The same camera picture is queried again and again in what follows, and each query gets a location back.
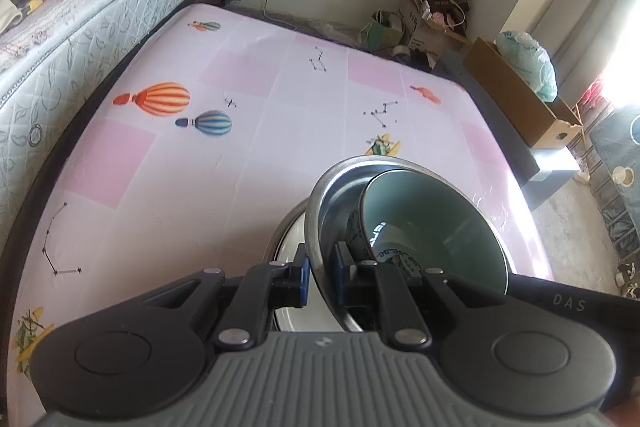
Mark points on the grey storage cabinet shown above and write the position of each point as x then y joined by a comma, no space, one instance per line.
555,167

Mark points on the green plastic bag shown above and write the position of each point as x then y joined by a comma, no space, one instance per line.
530,62

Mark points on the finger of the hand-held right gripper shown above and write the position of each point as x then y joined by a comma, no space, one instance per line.
525,288

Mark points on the teal ceramic bowl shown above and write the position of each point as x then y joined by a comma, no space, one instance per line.
430,217

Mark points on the small green box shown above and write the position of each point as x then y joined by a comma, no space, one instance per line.
382,32

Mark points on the white quilted mattress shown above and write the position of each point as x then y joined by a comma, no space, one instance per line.
100,17

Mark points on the long cardboard box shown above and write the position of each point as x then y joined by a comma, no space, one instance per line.
520,97

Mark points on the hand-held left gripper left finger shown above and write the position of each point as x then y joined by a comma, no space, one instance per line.
302,279

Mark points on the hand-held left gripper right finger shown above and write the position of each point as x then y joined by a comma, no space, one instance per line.
340,277

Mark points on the pink printed tablecloth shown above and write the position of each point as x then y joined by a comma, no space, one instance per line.
250,157

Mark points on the large steel bowl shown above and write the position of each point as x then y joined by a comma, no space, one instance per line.
330,217

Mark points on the cardboard box with clutter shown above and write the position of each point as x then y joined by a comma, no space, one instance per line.
430,37

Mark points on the white printed plate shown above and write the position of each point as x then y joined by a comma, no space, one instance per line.
295,238

